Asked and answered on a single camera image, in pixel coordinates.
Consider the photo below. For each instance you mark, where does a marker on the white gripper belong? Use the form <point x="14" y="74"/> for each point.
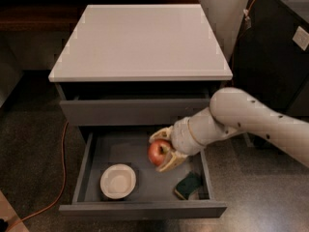
<point x="182" y="136"/>

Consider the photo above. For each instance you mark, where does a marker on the red apple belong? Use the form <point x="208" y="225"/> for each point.
<point x="157" y="151"/>

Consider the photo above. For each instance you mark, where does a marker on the grey drawer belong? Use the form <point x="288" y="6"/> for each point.
<point x="153" y="196"/>
<point x="134" y="110"/>

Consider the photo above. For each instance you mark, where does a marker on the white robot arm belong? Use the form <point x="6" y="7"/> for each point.
<point x="231" y="112"/>

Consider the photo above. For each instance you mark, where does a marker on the grey top drawer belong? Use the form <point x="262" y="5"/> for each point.
<point x="134" y="110"/>

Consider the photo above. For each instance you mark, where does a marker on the grey drawer cabinet white top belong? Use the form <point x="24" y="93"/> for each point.
<point x="139" y="49"/>

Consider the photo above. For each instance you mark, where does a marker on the green yellow sponge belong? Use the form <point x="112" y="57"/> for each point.
<point x="188" y="185"/>

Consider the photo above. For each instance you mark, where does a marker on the white ceramic bowl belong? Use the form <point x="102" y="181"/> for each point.
<point x="117" y="181"/>

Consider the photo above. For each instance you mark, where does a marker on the dark wooden shelf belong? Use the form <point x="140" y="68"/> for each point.
<point x="56" y="15"/>

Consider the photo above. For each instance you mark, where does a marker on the white wall outlet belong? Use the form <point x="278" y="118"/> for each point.
<point x="301" y="38"/>

